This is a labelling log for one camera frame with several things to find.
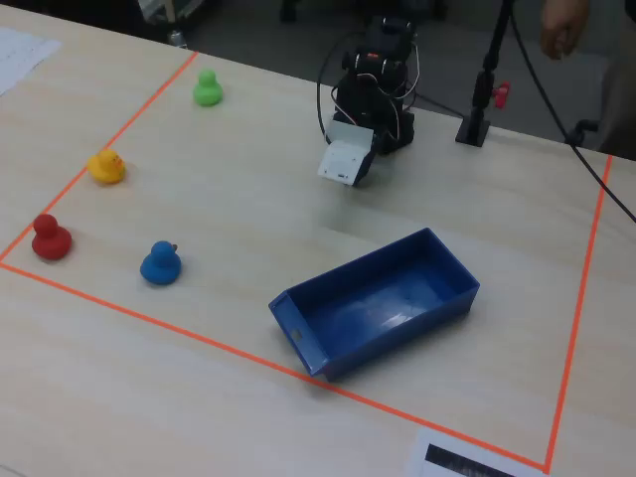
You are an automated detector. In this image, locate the black office chair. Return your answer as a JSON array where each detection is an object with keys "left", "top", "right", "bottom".
[{"left": 565, "top": 118, "right": 602, "bottom": 148}]

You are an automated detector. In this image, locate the blue plastic box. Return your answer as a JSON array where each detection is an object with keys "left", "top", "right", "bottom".
[{"left": 268, "top": 227, "right": 481, "bottom": 383}]

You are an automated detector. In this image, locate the white paper with dot grid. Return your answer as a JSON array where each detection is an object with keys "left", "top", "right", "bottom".
[{"left": 0, "top": 27, "right": 64, "bottom": 98}]

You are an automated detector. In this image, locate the black camera stand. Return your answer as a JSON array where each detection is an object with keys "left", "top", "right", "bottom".
[{"left": 455, "top": 0, "right": 516, "bottom": 147}]

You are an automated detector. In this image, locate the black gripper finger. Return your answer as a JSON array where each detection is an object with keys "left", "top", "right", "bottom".
[{"left": 353, "top": 143, "right": 378, "bottom": 189}]

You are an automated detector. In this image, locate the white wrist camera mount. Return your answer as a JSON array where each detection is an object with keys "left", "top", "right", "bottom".
[{"left": 316, "top": 118, "right": 375, "bottom": 188}]

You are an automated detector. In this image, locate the yellow rubber duck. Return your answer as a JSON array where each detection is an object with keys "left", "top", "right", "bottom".
[{"left": 86, "top": 149, "right": 126, "bottom": 186}]

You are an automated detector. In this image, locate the white paper with black print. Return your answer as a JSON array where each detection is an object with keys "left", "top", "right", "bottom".
[{"left": 402, "top": 427, "right": 548, "bottom": 477}]

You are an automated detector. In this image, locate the long black cable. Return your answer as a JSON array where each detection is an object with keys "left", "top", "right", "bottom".
[{"left": 507, "top": 0, "right": 636, "bottom": 224}]

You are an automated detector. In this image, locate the person's bare hand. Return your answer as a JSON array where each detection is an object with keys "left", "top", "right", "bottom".
[{"left": 540, "top": 0, "right": 590, "bottom": 62}]

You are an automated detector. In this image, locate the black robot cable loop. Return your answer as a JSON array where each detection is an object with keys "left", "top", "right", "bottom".
[{"left": 315, "top": 32, "right": 369, "bottom": 138}]

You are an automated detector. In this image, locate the red rubber duck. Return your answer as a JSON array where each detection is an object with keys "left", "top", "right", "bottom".
[{"left": 31, "top": 214, "right": 74, "bottom": 261}]

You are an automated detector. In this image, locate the blue rubber duck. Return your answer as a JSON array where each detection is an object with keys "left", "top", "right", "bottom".
[{"left": 139, "top": 240, "right": 183, "bottom": 286}]

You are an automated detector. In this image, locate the green rubber duck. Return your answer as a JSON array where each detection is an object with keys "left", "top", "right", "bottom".
[{"left": 192, "top": 69, "right": 225, "bottom": 107}]

